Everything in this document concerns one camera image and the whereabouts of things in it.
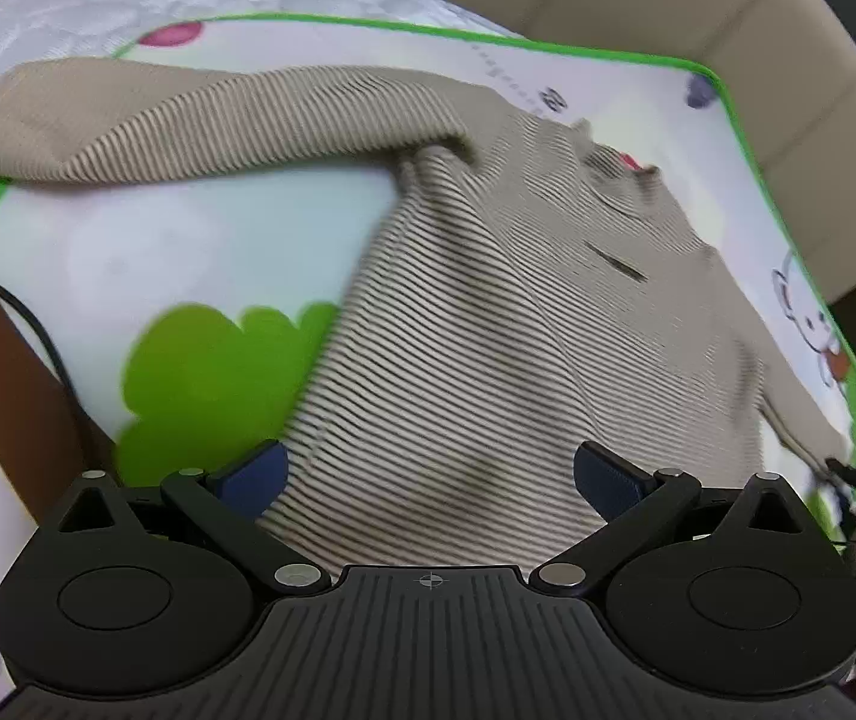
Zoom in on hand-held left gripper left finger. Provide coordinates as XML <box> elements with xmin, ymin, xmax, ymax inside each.
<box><xmin>36</xmin><ymin>441</ymin><xmax>331</xmax><ymax>595</ymax></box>

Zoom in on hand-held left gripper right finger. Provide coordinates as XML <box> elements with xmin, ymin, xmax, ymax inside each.
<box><xmin>528</xmin><ymin>441</ymin><xmax>828</xmax><ymax>595</ymax></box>

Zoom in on beige striped sweater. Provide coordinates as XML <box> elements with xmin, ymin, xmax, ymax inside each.
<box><xmin>0</xmin><ymin>58</ymin><xmax>856</xmax><ymax>580</ymax></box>

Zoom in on cartoon printed mat green edge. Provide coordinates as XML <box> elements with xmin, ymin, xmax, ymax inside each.
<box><xmin>0</xmin><ymin>11</ymin><xmax>856</xmax><ymax>541</ymax></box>

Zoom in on beige padded headboard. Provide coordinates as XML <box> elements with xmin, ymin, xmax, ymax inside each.
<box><xmin>299</xmin><ymin>0</ymin><xmax>856</xmax><ymax>305</ymax></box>

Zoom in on black cable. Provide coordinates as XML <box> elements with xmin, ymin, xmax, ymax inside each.
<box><xmin>0</xmin><ymin>267</ymin><xmax>103</xmax><ymax>466</ymax></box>

